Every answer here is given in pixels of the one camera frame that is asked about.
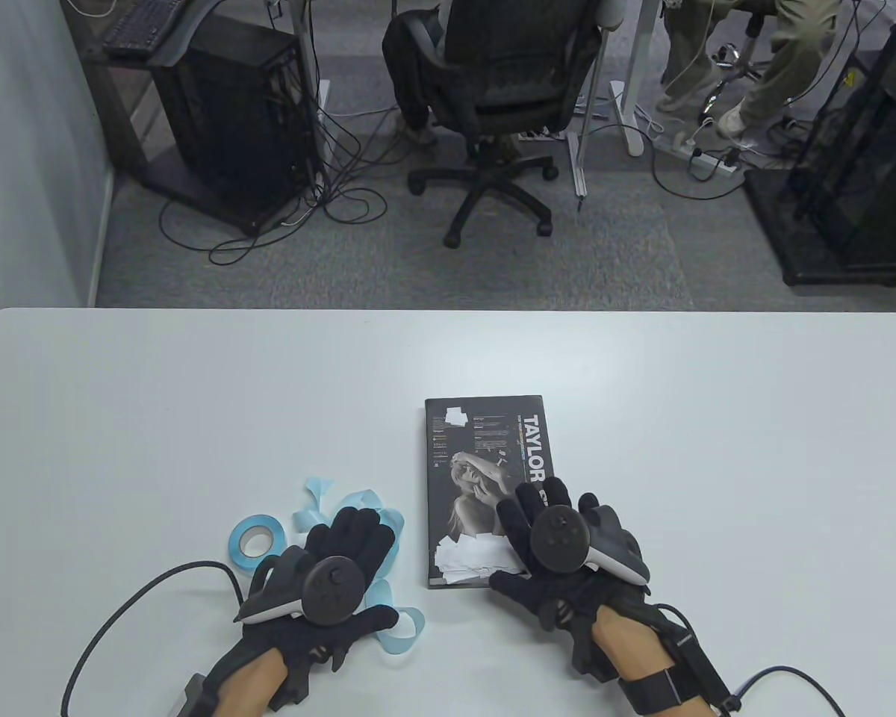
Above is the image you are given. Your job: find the person's right hand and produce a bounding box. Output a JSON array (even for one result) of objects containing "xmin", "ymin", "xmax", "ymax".
[{"xmin": 488, "ymin": 477, "xmax": 669, "ymax": 677}]

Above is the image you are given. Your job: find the person's left hand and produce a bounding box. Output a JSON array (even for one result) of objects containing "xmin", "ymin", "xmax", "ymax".
[{"xmin": 211, "ymin": 506, "xmax": 402, "ymax": 710}]

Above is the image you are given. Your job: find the black photo book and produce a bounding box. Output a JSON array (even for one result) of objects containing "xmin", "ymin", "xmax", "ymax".
[{"xmin": 424, "ymin": 396, "xmax": 564, "ymax": 591}]

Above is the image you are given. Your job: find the light blue label roll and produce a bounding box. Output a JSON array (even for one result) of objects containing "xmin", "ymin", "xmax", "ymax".
[{"xmin": 228, "ymin": 477, "xmax": 426, "ymax": 657}]

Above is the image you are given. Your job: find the person's left forearm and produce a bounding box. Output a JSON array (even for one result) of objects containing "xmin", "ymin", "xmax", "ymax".
[{"xmin": 208, "ymin": 648, "xmax": 288, "ymax": 717}]

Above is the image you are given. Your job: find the person's right forearm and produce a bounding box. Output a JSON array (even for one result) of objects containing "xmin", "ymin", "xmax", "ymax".
[{"xmin": 591, "ymin": 605, "xmax": 688, "ymax": 717}]

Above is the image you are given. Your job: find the grey right hand controller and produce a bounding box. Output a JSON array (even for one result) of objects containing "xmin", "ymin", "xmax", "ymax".
[{"xmin": 530, "ymin": 504, "xmax": 652, "ymax": 585}]

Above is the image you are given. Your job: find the grey hand controller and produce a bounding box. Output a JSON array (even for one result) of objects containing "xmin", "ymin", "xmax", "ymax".
[
  {"xmin": 530, "ymin": 504, "xmax": 652, "ymax": 585},
  {"xmin": 237, "ymin": 549, "xmax": 367, "ymax": 627}
]

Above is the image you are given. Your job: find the grey left hand controller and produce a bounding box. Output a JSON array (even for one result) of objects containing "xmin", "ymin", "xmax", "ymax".
[{"xmin": 237, "ymin": 549, "xmax": 367, "ymax": 627}]

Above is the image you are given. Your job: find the black right wrist device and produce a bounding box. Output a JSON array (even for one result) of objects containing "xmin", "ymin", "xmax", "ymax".
[{"xmin": 657, "ymin": 605, "xmax": 736, "ymax": 710}]

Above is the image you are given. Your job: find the white power strip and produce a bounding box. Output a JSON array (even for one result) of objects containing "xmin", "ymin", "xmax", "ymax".
[{"xmin": 661, "ymin": 134, "xmax": 740, "ymax": 176}]

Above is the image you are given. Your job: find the grey metal bar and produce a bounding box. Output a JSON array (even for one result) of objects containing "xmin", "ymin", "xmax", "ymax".
[{"xmin": 567, "ymin": 30, "xmax": 606, "ymax": 199}]

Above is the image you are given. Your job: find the black office chair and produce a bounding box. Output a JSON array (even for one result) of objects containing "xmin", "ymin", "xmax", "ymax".
[{"xmin": 383, "ymin": 0, "xmax": 606, "ymax": 249}]

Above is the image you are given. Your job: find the black computer tower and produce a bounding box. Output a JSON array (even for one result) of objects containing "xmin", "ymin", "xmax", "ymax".
[{"xmin": 149, "ymin": 15, "xmax": 318, "ymax": 236}]

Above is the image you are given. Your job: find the white desk leg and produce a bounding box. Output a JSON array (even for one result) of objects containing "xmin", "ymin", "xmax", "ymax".
[{"xmin": 609, "ymin": 0, "xmax": 647, "ymax": 158}]

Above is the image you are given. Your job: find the black equipment rack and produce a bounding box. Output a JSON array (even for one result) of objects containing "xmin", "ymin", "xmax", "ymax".
[{"xmin": 743, "ymin": 0, "xmax": 896, "ymax": 288}]

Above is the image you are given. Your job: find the dark wooden computer stand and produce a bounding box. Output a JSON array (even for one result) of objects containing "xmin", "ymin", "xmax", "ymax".
[{"xmin": 82, "ymin": 41, "xmax": 299, "ymax": 236}]

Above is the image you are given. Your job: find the chrome stool base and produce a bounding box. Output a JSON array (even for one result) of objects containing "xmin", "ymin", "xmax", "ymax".
[{"xmin": 698, "ymin": 15, "xmax": 774, "ymax": 120}]

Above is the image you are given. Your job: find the black keyboard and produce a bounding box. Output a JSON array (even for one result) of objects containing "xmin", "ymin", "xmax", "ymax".
[{"xmin": 103, "ymin": 0, "xmax": 187, "ymax": 60}]

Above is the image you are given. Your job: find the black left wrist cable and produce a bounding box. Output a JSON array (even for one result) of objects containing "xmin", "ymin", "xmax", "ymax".
[{"xmin": 60, "ymin": 560, "xmax": 249, "ymax": 717}]

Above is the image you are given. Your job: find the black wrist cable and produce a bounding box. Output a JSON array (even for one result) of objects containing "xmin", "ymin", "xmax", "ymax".
[
  {"xmin": 724, "ymin": 663, "xmax": 848, "ymax": 717},
  {"xmin": 60, "ymin": 560, "xmax": 249, "ymax": 717}
]

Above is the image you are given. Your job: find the black right wrist strap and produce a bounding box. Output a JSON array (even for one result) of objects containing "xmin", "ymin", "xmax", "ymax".
[{"xmin": 616, "ymin": 667, "xmax": 706, "ymax": 716}]

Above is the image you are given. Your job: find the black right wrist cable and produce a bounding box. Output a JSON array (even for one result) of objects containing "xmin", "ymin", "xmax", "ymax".
[{"xmin": 724, "ymin": 663, "xmax": 848, "ymax": 717}]

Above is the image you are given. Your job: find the tangle of black floor cables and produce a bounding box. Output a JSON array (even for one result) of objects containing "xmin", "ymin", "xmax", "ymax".
[{"xmin": 157, "ymin": 97, "xmax": 419, "ymax": 266}]

